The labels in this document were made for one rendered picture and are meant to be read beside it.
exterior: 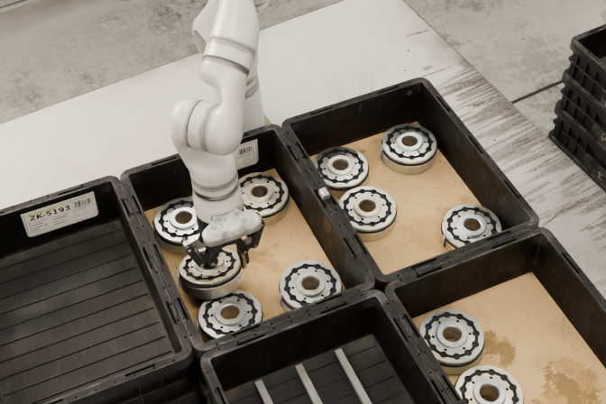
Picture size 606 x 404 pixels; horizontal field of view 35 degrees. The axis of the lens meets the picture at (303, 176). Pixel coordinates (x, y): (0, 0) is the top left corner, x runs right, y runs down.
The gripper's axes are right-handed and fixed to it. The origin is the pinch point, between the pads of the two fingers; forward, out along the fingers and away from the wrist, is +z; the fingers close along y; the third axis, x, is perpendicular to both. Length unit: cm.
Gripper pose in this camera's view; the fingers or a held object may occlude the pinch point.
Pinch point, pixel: (227, 262)
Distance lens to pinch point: 161.4
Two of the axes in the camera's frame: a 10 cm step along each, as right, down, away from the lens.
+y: -9.2, 3.1, -2.4
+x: 3.9, 6.6, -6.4
